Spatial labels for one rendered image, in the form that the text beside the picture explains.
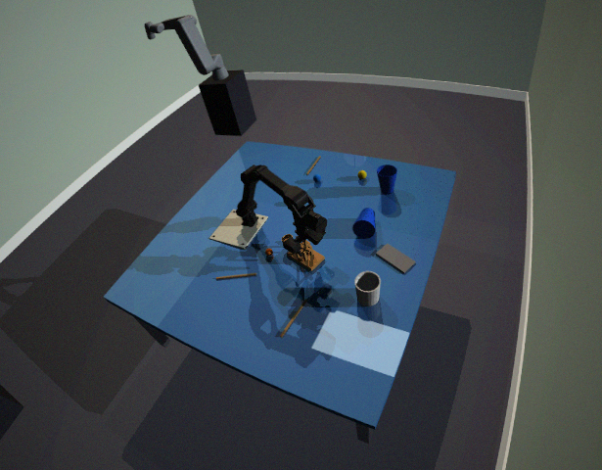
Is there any blue cup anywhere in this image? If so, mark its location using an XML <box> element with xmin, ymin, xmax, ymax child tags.
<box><xmin>353</xmin><ymin>208</ymin><xmax>375</xmax><ymax>239</ymax></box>
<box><xmin>377</xmin><ymin>164</ymin><xmax>397</xmax><ymax>195</ymax></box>

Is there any white cup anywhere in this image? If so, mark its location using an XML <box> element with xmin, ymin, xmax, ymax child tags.
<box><xmin>354</xmin><ymin>271</ymin><xmax>381</xmax><ymax>306</ymax></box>

